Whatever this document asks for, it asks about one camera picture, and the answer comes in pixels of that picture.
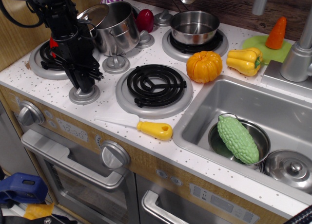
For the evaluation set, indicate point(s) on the yellow handled toy knife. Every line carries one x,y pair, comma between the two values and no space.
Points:
161,131

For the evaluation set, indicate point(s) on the rear black burner coil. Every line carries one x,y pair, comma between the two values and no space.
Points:
191,49

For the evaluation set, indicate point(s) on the steel lidded pot in sink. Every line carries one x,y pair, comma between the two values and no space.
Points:
289,167

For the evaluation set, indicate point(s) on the orange toy pumpkin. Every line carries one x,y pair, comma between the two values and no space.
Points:
204,66

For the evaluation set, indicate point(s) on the small steel pot in sink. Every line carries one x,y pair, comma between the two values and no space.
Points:
258,134

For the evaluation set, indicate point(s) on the orange toy carrot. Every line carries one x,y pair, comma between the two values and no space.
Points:
277,34

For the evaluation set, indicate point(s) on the tall steel stock pot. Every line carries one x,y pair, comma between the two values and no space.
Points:
117,34

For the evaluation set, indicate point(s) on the grey dishwasher door handle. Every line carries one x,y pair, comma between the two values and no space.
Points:
149,204

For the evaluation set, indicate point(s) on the green toy bitter gourd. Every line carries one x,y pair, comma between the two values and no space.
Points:
237,139

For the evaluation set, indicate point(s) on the left black burner coil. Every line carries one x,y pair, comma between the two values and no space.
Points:
48,61

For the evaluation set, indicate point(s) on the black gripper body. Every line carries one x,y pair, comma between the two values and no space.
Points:
75,45

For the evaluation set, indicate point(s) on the right grey oven dial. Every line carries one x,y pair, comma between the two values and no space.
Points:
113,156

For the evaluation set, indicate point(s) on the blue clamp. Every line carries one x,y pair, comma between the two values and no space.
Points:
23,188

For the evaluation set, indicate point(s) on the shallow steel saucepan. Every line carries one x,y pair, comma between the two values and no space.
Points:
193,27

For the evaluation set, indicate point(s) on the grey back stove knob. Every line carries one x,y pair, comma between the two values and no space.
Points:
163,19

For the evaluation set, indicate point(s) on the grey oven dial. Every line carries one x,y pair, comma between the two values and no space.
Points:
113,156
29,114

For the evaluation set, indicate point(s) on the grey oven door handle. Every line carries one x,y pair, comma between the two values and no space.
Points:
57,154

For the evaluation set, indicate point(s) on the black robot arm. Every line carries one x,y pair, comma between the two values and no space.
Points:
46,10

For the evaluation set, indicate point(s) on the grey stove knob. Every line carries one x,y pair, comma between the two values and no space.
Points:
77,96
146,40
116,64
163,19

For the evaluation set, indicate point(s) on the grey toy sink basin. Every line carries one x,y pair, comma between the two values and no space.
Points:
286,120

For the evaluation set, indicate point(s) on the grey toy faucet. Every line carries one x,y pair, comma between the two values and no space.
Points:
297,66

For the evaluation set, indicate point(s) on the dark red toy vegetable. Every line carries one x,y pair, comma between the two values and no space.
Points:
145,20

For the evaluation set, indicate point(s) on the yellow toy bell pepper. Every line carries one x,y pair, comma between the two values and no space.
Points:
246,61

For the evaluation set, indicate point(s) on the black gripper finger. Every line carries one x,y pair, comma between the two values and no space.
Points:
71,73
87,77

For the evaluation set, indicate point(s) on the steel pot lid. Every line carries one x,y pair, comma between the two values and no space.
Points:
94,15

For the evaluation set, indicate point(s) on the left grey oven dial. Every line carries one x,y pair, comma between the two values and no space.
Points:
29,114

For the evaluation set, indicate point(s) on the red toy chili pepper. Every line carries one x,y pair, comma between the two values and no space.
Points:
52,45

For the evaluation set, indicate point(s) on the black burner coil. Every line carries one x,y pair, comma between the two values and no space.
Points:
48,61
191,49
155,85

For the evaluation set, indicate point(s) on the front black burner coil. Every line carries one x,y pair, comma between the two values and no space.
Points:
155,85

